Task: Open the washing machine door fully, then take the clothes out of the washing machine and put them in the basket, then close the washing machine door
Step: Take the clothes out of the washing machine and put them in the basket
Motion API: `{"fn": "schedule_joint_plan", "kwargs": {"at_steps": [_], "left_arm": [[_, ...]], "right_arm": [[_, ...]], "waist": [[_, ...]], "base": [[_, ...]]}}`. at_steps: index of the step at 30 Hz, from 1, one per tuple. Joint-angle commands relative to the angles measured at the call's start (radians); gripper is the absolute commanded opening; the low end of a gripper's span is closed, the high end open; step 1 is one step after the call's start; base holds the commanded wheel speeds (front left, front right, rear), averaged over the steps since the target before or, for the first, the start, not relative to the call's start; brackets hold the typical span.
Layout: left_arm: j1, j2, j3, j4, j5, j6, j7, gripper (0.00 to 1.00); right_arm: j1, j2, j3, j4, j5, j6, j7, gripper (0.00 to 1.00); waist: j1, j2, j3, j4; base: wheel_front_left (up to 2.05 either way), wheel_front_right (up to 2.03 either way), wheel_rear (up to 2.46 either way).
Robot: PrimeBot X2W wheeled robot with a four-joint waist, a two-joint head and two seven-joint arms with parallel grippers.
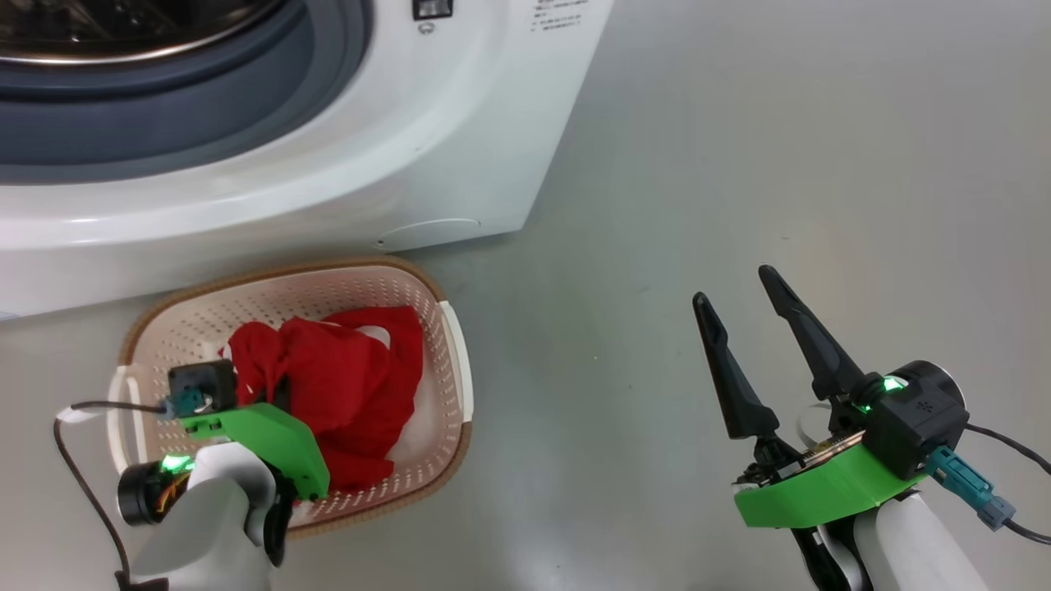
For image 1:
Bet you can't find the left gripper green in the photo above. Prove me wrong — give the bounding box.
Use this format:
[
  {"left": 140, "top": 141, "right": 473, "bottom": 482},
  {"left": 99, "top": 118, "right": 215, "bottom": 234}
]
[{"left": 177, "top": 401, "right": 332, "bottom": 502}]

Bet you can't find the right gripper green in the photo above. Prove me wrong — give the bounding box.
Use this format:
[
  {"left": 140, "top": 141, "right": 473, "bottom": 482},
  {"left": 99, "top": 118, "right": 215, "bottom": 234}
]
[{"left": 692, "top": 264, "right": 929, "bottom": 529}]

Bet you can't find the red garment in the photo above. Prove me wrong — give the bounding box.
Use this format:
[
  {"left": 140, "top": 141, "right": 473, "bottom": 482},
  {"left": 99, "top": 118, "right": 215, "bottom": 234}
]
[{"left": 223, "top": 306, "right": 426, "bottom": 493}]

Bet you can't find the cream perforated laundry basket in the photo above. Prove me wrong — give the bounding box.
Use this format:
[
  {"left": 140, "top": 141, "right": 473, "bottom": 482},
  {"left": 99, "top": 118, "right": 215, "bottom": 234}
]
[{"left": 107, "top": 256, "right": 475, "bottom": 539}]

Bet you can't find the white front-load washing machine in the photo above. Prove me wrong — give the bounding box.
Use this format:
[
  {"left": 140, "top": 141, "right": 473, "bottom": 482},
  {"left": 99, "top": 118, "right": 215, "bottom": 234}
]
[{"left": 0, "top": 0, "right": 615, "bottom": 318}]

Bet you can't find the right arm teal connector cable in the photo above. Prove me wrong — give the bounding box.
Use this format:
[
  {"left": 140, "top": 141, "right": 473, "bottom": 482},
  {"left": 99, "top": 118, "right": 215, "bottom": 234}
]
[{"left": 926, "top": 446, "right": 1051, "bottom": 547}]

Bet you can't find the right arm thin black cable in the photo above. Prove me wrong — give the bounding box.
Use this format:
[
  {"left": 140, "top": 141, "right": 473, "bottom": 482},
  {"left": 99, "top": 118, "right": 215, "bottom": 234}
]
[{"left": 962, "top": 423, "right": 1051, "bottom": 476}]

